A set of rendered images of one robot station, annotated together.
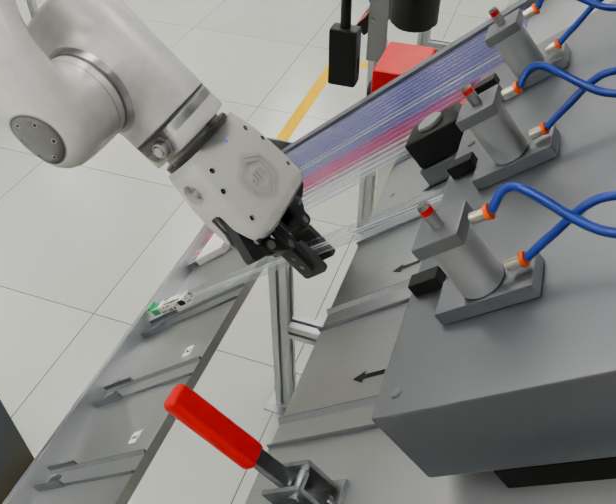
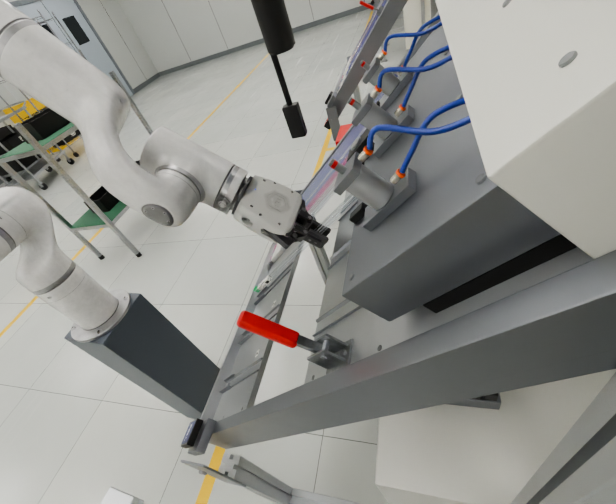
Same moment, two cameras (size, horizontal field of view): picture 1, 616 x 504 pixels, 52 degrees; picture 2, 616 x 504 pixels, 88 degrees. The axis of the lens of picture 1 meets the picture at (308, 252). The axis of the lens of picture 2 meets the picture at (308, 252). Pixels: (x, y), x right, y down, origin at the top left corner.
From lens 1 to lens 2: 8 cm
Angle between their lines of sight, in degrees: 7
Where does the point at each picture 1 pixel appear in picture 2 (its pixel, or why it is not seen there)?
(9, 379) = (212, 346)
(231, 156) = (260, 196)
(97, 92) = (179, 182)
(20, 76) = (136, 185)
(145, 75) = (202, 168)
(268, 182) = (283, 204)
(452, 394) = (379, 264)
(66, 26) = (156, 156)
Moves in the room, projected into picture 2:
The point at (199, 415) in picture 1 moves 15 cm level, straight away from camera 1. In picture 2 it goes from (257, 324) to (225, 240)
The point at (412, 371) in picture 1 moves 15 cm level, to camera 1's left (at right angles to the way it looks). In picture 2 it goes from (358, 262) to (180, 315)
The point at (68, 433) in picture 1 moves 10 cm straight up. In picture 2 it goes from (229, 361) to (207, 338)
